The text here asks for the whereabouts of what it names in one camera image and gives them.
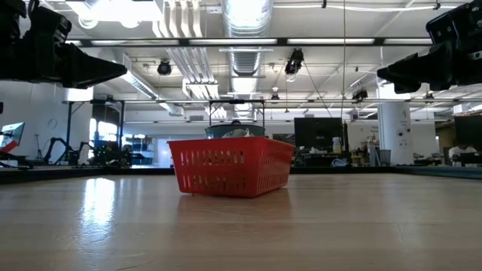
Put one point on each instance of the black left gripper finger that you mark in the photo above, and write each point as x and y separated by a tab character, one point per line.
90	69

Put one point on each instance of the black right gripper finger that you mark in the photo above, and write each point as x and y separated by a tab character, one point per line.
425	69

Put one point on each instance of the grey mesh waste bin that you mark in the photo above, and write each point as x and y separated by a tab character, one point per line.
385	157

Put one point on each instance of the white round pillar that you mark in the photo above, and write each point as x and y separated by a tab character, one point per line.
395	131

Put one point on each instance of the black ceiling spotlight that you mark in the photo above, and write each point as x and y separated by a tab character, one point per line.
359	94
164	68

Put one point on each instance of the dark wide monitor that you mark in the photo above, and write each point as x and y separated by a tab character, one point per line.
468	130

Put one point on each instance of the black background robot rig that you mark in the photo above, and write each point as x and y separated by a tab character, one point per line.
109	152

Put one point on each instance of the person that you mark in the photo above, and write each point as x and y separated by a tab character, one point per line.
461	152

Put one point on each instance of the tilted screen with red stripe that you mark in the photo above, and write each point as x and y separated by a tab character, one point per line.
11	137

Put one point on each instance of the white bottle yellow label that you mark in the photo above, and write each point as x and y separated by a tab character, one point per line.
336	146

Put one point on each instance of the black computer monitor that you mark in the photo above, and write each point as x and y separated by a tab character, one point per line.
318	131

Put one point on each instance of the black overhead light bar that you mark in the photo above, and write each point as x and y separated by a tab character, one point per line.
280	41

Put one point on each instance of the red plastic slotted basket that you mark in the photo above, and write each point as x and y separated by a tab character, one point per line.
231	167

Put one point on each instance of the black metal stand frame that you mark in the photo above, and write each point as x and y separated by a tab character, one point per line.
69	131

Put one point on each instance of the black hanging camera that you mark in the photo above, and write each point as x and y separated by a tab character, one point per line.
293	62

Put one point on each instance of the silver ventilation duct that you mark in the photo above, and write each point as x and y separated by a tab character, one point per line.
246	64

